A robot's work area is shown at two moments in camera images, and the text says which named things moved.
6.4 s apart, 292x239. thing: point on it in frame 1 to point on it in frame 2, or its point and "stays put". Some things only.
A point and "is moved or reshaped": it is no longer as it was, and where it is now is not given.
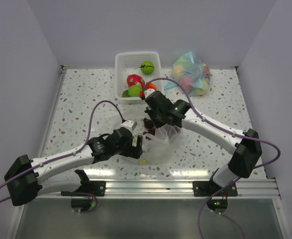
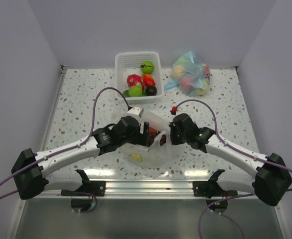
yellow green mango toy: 125,94 stays put
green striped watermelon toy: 147,67 stays put
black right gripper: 157,124 to 174,141
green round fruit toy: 134,90 stays put
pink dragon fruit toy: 134,79 stays put
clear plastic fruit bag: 160,146 is moved or reshaped
